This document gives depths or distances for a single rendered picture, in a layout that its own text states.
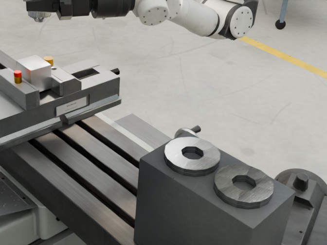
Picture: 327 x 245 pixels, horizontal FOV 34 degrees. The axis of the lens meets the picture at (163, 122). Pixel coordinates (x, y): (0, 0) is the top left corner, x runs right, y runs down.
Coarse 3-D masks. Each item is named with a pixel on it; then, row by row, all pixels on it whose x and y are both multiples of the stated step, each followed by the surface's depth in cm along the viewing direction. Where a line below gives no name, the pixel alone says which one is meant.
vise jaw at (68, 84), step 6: (54, 66) 126; (54, 72) 123; (60, 72) 124; (66, 72) 124; (54, 78) 121; (60, 78) 121; (66, 78) 122; (72, 78) 122; (54, 84) 122; (60, 84) 120; (66, 84) 121; (72, 84) 123; (78, 84) 124; (54, 90) 123; (60, 90) 121; (66, 90) 122; (72, 90) 123; (78, 90) 125
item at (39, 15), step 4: (28, 12) 110; (32, 12) 109; (36, 12) 109; (40, 12) 109; (44, 12) 109; (32, 16) 110; (36, 16) 109; (40, 16) 109; (44, 16) 110; (48, 16) 111
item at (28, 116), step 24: (0, 72) 121; (72, 72) 132; (96, 72) 135; (0, 96) 121; (24, 96) 115; (48, 96) 122; (72, 96) 125; (96, 96) 130; (120, 96) 136; (0, 120) 113; (24, 120) 118; (48, 120) 123; (72, 120) 126; (0, 144) 115
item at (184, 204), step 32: (160, 160) 86; (192, 160) 85; (224, 160) 88; (160, 192) 86; (192, 192) 81; (224, 192) 79; (256, 192) 79; (288, 192) 82; (160, 224) 89; (192, 224) 83; (224, 224) 78; (256, 224) 76
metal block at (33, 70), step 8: (32, 56) 122; (24, 64) 119; (32, 64) 119; (40, 64) 120; (48, 64) 120; (24, 72) 119; (32, 72) 117; (40, 72) 119; (48, 72) 120; (32, 80) 118; (40, 80) 120; (48, 80) 121; (40, 88) 121; (48, 88) 123
